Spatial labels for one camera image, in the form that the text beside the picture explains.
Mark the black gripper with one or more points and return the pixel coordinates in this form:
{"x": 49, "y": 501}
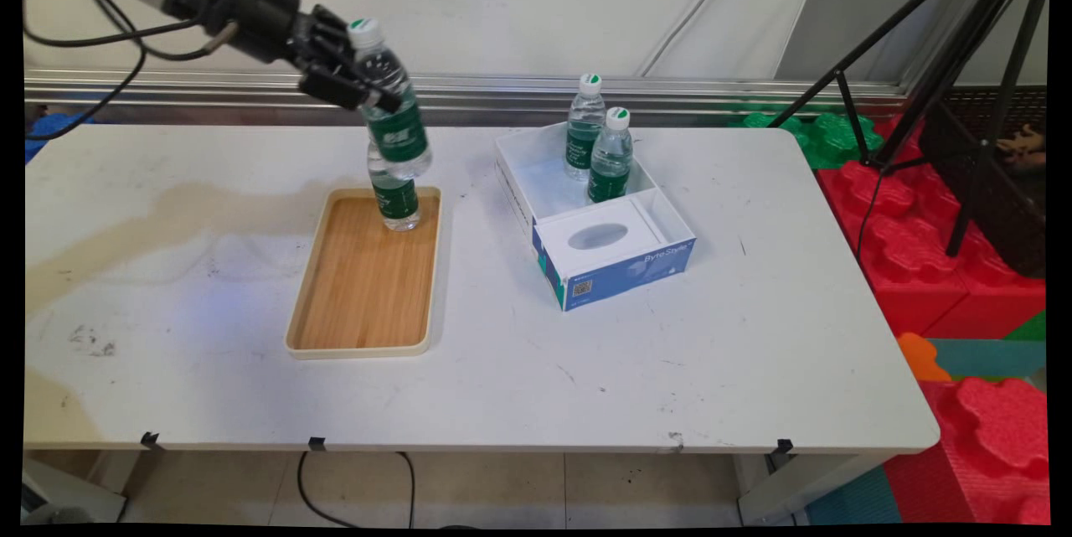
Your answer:
{"x": 251, "y": 13}

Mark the water bottle green label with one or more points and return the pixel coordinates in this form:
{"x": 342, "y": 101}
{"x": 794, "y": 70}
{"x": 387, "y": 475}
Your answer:
{"x": 395, "y": 202}
{"x": 582, "y": 131}
{"x": 610, "y": 164}
{"x": 395, "y": 122}

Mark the wooden tray cream rim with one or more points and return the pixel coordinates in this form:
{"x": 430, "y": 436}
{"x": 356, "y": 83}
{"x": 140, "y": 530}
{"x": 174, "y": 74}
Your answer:
{"x": 364, "y": 286}

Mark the blue foam piece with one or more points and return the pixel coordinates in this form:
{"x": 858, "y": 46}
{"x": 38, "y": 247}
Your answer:
{"x": 50, "y": 131}

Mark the white blue cardboard box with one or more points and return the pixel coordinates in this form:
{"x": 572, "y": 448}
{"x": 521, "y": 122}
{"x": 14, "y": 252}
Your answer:
{"x": 615, "y": 260}

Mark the black table edge clip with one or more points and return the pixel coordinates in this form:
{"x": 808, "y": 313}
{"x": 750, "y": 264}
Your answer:
{"x": 151, "y": 439}
{"x": 784, "y": 446}
{"x": 316, "y": 443}

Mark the green foam block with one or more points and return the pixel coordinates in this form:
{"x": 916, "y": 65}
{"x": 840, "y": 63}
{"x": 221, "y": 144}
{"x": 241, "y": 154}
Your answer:
{"x": 829, "y": 139}

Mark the large red foam block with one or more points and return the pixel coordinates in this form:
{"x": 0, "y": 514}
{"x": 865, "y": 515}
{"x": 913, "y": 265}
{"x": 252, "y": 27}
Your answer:
{"x": 909, "y": 260}

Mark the black tripod stand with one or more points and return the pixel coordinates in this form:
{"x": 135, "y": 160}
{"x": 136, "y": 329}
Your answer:
{"x": 946, "y": 59}

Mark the white table leg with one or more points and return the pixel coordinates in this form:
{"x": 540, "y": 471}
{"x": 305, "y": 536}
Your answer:
{"x": 804, "y": 487}

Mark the orange foam piece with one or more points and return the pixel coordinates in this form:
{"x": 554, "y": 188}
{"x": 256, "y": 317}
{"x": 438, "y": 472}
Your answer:
{"x": 919, "y": 357}

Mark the black box case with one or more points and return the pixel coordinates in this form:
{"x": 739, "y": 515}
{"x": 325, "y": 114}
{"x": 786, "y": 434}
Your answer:
{"x": 997, "y": 202}

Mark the teal foam mat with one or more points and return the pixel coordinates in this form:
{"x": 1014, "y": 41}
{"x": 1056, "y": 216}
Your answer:
{"x": 997, "y": 357}

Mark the red foam block wavy edge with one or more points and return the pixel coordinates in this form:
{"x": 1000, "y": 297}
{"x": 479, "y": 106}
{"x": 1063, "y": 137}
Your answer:
{"x": 988, "y": 445}

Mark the aluminium rail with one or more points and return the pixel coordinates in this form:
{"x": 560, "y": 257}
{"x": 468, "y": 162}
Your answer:
{"x": 209, "y": 93}

